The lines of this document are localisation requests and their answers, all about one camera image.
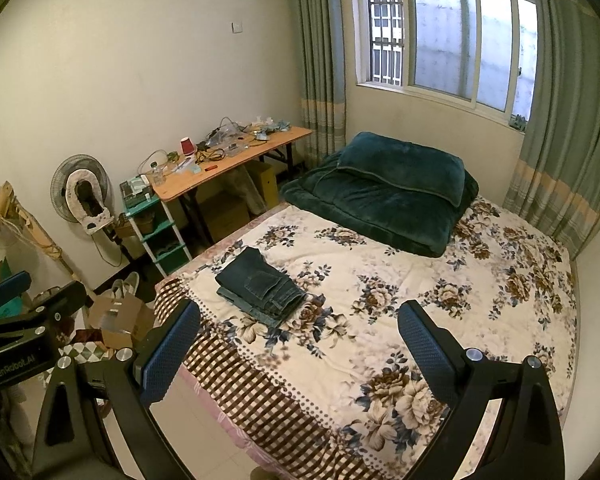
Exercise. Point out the bamboo wooden frame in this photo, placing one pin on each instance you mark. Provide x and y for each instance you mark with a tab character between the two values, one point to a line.
30	225

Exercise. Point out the dark green quilt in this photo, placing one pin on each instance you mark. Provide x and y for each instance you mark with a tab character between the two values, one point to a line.
370	215

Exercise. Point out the white wall switch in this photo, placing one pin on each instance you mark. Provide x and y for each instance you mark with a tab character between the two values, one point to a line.
237	27

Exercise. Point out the blue denim pants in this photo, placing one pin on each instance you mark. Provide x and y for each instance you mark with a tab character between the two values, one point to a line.
260	285

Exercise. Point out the white shoe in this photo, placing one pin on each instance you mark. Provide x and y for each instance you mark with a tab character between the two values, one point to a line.
130	282
107	292

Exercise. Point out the small green box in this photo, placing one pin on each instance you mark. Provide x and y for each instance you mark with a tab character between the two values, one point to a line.
137	191

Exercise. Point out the open cardboard box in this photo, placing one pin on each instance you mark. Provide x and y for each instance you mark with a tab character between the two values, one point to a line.
125	315

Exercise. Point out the floral printed blanket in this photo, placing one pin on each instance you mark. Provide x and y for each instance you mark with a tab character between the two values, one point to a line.
380	300

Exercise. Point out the padded seat cushion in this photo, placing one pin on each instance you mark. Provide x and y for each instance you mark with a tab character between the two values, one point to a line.
72	185

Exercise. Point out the red paper cup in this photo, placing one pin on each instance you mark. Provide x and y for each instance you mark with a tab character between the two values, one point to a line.
187	147

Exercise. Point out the green checked cloth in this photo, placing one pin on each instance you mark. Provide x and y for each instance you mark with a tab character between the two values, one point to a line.
92	352

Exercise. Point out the sliding glass window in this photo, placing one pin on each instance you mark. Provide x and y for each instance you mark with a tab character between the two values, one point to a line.
440	35

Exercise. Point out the black standing fan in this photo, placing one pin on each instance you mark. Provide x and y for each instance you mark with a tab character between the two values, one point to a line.
59	180

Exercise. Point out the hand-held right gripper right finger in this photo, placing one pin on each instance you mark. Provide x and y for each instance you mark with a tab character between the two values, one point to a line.
427	355

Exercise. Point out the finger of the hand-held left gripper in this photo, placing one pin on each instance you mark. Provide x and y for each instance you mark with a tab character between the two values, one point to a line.
62	299
10	286

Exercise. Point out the yellow cardboard box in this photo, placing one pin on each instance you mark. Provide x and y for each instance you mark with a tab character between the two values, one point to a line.
265	182

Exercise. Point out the wooden folding desk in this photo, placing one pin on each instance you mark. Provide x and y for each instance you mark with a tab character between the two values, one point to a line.
275	140

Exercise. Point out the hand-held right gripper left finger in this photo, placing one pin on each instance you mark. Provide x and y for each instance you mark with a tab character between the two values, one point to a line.
170	355

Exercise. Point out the dark green pillow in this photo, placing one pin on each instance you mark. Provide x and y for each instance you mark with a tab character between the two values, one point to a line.
405	165

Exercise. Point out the green and white shelf rack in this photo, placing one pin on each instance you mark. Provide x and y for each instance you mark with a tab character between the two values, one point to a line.
165	232

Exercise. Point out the brown cardboard box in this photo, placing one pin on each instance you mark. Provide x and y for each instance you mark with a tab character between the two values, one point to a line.
225	217

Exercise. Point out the green striped curtain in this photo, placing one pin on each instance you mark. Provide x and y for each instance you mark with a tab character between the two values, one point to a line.
565	135
320	60

